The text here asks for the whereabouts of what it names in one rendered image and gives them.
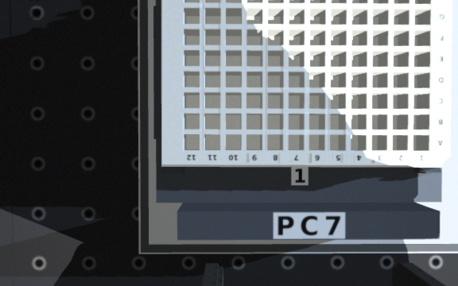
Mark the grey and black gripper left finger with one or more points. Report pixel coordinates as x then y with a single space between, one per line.
213 275

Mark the white well plate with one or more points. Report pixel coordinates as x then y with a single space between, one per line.
277 96

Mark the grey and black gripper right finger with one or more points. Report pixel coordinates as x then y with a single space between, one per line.
408 274

